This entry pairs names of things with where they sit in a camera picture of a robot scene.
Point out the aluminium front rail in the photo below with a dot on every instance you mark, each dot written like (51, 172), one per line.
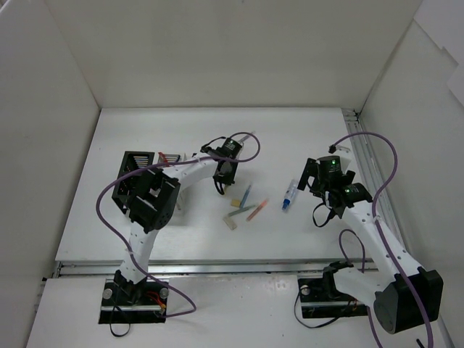
(198, 268)

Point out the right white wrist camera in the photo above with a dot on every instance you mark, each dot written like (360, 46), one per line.
(345, 154)

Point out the purple grey pen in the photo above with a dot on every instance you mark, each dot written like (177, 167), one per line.
(244, 138)

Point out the red pen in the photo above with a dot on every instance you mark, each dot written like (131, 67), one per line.
(162, 158)

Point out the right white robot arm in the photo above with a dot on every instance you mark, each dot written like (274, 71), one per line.
(406, 295)

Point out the beige rectangular eraser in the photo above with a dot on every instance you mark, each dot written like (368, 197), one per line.
(230, 223)

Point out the black slatted organizer box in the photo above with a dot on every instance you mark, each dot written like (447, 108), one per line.
(131, 161)

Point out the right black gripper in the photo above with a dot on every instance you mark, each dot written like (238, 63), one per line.
(312, 174)

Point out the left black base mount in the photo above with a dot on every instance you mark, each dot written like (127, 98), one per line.
(150, 307)

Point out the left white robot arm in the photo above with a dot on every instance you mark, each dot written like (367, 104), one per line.
(150, 198)

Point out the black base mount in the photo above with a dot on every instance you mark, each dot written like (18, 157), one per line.
(316, 303)
(150, 307)

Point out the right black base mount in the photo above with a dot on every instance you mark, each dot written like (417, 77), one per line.
(316, 303)

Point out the teal blue pen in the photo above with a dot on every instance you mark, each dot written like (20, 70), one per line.
(245, 196)

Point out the orange red marker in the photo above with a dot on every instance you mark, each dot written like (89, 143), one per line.
(257, 210)

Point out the white slatted organizer box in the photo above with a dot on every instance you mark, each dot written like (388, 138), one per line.
(172, 169)

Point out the green grey marker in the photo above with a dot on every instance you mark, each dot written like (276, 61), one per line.
(241, 210)

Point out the clear blue-capped glue bottle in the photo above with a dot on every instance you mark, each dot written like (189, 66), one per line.
(291, 192)

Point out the aluminium side rail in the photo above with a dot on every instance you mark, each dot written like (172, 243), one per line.
(368, 169)

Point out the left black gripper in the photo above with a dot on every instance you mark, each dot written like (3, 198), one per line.
(225, 172)

